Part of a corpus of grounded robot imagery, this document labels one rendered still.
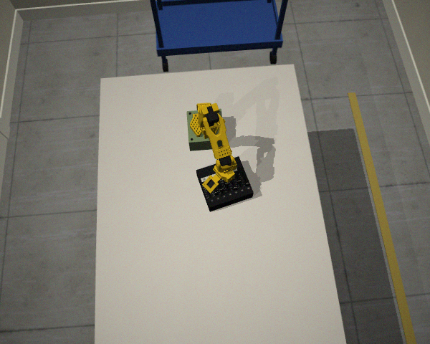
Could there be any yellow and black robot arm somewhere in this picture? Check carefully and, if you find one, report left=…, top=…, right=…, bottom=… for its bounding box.
left=190, top=103, right=237, bottom=173

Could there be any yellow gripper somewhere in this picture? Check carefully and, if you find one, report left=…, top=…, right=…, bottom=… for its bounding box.
left=203, top=165, right=235, bottom=193

